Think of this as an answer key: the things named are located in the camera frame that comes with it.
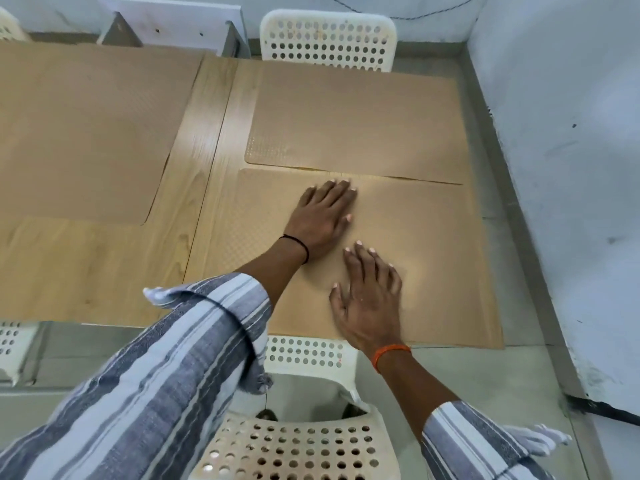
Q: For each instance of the person's right forearm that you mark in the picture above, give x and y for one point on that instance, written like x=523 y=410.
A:
x=415 y=389

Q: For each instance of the person's right hand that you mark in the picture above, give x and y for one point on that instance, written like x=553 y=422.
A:
x=370 y=304

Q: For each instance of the beige textured placemat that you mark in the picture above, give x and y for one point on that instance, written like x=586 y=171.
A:
x=360 y=119
x=440 y=264

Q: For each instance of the stack of beige placemats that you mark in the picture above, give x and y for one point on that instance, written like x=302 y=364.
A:
x=85 y=134

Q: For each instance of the person's left hand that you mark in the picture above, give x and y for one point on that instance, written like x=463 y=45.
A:
x=322 y=217

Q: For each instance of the orange wrist thread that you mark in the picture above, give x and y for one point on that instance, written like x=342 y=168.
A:
x=390 y=352

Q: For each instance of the light wooden table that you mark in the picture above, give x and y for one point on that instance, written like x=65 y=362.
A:
x=100 y=269

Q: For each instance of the grey white striped shirt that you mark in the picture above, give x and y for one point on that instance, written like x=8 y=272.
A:
x=150 y=394

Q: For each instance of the brown patterned sandal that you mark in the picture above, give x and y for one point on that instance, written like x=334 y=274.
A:
x=352 y=410
x=267 y=415

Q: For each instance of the black wrist thread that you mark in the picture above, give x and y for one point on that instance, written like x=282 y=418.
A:
x=302 y=247

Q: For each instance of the black wall frame strip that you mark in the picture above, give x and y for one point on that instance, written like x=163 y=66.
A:
x=605 y=409

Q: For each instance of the person's left forearm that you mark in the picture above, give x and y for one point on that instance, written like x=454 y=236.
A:
x=270 y=274

